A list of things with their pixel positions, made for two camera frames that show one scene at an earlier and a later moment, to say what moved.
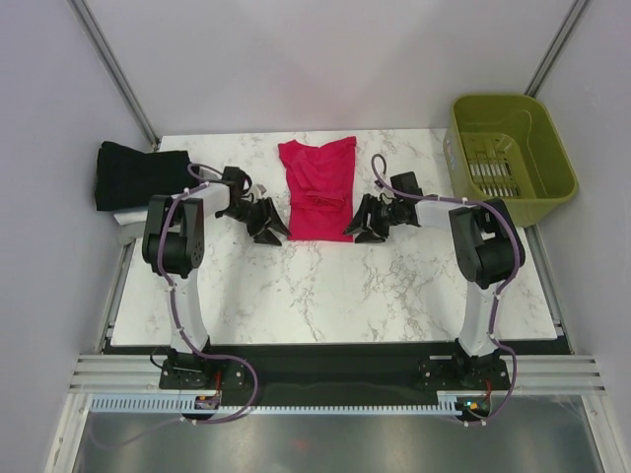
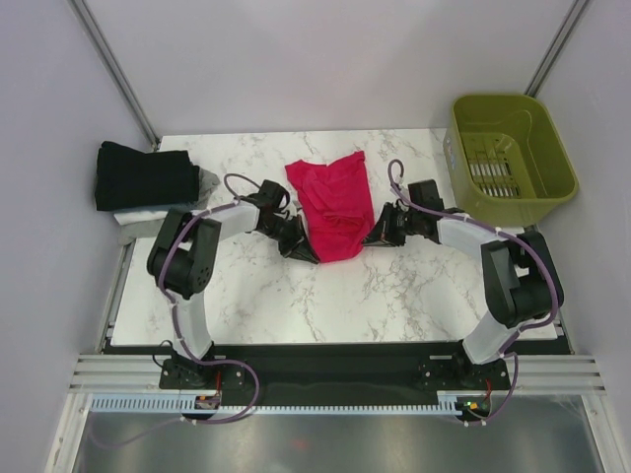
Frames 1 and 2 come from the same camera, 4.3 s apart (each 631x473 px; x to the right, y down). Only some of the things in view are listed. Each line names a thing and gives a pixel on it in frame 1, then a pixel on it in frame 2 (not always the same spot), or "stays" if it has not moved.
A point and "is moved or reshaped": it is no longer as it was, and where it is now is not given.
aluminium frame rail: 579,373 stays
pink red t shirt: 320,189 is moved or reshaped
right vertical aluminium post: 552,56 stays
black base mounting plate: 338,370 stays
